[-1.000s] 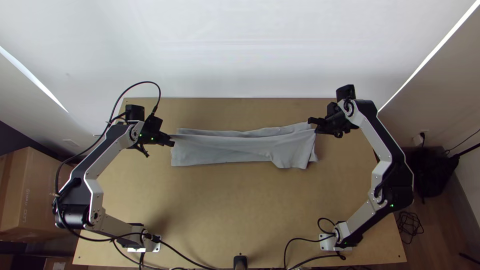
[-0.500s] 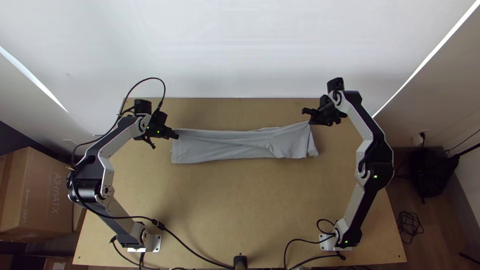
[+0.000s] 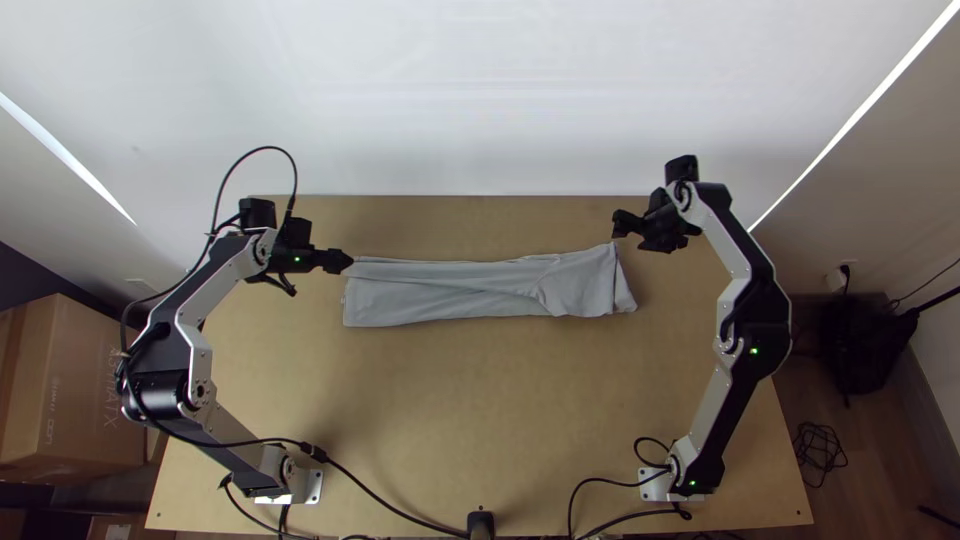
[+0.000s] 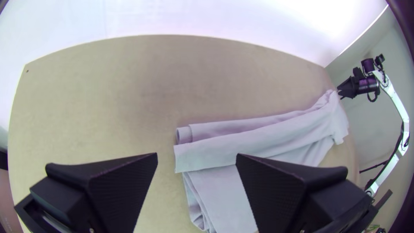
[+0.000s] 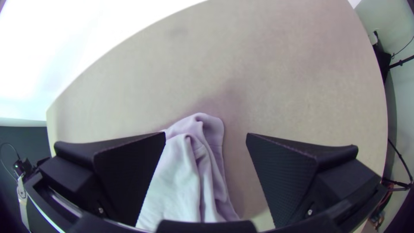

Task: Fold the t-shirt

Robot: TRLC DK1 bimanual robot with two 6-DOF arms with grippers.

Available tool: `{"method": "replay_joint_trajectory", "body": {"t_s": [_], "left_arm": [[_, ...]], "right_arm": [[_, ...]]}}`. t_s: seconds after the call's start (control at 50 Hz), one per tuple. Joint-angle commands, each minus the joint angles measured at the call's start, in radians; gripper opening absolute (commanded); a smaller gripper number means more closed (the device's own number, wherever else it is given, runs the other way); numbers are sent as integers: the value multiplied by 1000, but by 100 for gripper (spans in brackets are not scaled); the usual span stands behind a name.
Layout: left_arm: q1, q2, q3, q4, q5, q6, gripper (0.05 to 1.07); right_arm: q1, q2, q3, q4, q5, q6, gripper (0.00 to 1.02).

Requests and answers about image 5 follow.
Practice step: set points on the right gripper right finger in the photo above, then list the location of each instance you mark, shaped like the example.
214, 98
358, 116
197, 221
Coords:
291, 174

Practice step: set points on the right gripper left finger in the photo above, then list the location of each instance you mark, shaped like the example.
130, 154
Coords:
123, 168

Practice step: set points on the grey t-shirt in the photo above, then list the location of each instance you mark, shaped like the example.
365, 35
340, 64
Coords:
187, 181

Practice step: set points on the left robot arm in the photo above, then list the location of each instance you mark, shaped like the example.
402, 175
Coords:
22, 191

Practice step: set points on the black stand pole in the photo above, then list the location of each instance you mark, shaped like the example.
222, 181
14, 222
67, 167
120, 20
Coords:
402, 61

